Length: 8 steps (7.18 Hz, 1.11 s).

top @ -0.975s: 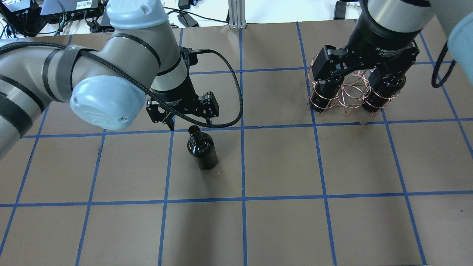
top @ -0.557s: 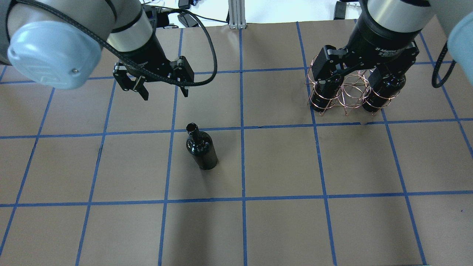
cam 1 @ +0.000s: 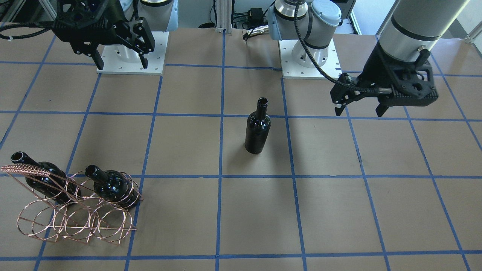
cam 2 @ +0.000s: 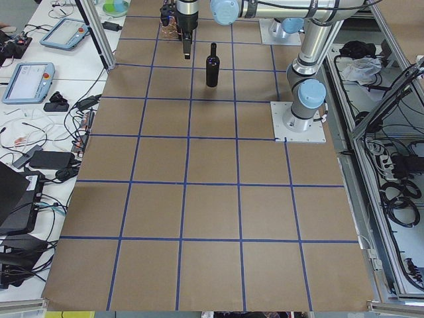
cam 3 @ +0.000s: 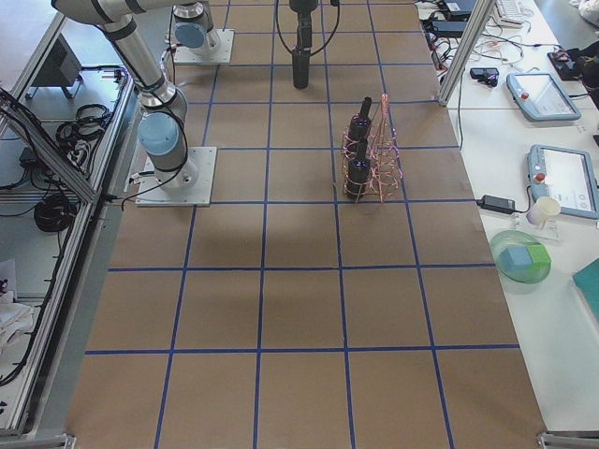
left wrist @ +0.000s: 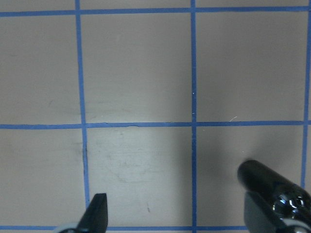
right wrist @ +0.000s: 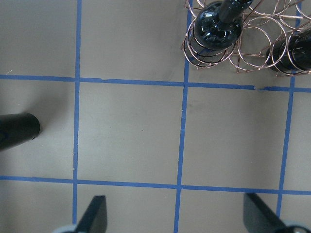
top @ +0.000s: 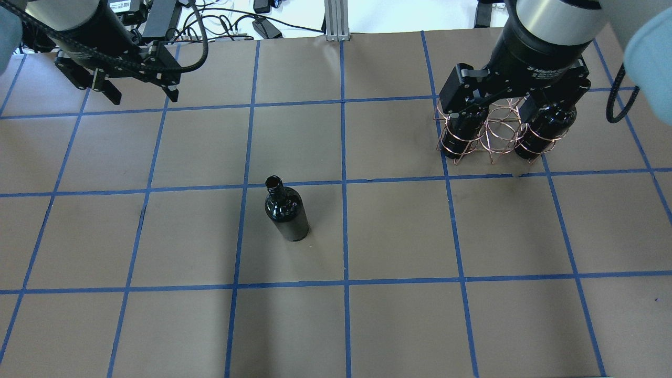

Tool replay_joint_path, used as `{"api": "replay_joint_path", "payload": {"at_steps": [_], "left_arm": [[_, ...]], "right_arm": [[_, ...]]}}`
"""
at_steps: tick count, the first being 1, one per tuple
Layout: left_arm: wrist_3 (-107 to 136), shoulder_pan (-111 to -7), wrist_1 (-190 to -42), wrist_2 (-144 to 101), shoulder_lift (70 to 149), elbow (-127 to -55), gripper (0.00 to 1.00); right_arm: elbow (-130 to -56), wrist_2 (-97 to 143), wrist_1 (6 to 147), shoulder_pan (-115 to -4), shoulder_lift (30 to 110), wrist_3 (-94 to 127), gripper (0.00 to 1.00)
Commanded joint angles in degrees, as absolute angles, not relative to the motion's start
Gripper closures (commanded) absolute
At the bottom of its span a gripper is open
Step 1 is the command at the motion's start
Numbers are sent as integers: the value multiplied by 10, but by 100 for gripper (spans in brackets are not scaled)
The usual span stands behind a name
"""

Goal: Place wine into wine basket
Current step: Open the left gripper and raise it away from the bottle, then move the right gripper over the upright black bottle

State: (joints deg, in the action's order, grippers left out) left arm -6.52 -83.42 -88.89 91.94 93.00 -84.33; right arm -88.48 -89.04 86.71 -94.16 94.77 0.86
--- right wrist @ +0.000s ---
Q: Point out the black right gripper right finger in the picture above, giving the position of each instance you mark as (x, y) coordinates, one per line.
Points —
(258, 216)

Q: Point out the dark bottle in basket outer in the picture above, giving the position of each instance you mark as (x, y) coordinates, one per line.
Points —
(292, 55)

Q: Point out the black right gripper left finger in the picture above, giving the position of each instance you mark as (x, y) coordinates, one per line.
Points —
(94, 219)

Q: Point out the dark bottle in basket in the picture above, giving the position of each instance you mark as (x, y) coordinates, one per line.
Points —
(292, 55)
(215, 31)

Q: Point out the dark bottle in basket inner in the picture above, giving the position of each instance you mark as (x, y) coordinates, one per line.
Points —
(215, 31)

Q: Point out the dark green wine bottle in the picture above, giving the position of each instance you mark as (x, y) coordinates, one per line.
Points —
(16, 129)

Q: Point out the copper wire wine basket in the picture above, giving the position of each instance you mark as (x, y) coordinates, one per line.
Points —
(265, 22)

